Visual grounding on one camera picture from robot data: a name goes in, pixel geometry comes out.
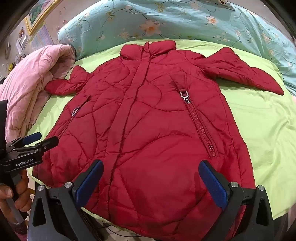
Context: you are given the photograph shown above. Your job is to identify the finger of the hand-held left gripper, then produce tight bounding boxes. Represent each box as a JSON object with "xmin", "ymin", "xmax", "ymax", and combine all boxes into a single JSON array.
[
  {"xmin": 23, "ymin": 132, "xmax": 42, "ymax": 145},
  {"xmin": 34, "ymin": 136, "xmax": 60, "ymax": 153}
]

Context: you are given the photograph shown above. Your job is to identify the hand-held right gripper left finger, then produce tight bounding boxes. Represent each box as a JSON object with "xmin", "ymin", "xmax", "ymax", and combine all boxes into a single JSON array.
[{"xmin": 28, "ymin": 159, "xmax": 109, "ymax": 241}]

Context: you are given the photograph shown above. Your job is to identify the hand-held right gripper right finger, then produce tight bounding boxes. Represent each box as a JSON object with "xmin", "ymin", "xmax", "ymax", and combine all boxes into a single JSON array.
[{"xmin": 198, "ymin": 160, "xmax": 274, "ymax": 241}]

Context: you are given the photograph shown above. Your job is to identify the red quilted jacket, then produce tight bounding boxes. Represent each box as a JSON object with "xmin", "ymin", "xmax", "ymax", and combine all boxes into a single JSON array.
[{"xmin": 32, "ymin": 40, "xmax": 284, "ymax": 241}]

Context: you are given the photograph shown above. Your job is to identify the person's left hand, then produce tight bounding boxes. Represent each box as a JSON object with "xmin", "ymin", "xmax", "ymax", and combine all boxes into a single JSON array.
[{"xmin": 0, "ymin": 171, "xmax": 32, "ymax": 219}]

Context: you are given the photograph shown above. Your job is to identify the pink quilt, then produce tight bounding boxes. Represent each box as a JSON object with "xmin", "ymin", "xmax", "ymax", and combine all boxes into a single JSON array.
[{"xmin": 0, "ymin": 44, "xmax": 77, "ymax": 143}]

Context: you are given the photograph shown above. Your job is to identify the light green bed sheet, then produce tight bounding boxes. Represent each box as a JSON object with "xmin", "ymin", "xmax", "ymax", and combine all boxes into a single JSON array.
[{"xmin": 23, "ymin": 37, "xmax": 293, "ymax": 238}]

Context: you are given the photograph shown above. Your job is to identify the gold framed picture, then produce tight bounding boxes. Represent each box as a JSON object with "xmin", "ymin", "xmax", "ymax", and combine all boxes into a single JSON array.
[{"xmin": 24, "ymin": 0, "xmax": 58, "ymax": 36}]

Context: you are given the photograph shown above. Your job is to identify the teal floral quilt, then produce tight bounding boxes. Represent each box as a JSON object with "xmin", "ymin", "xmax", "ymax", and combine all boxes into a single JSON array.
[{"xmin": 57, "ymin": 0, "xmax": 296, "ymax": 96}]

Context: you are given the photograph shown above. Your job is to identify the black cable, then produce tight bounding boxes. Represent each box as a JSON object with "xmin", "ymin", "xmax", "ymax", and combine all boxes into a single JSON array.
[{"xmin": 83, "ymin": 209, "xmax": 145, "ymax": 239}]

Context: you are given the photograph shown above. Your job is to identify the wall poster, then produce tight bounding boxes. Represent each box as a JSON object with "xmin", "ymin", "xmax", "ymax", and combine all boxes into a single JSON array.
[{"xmin": 30, "ymin": 22, "xmax": 55, "ymax": 52}]

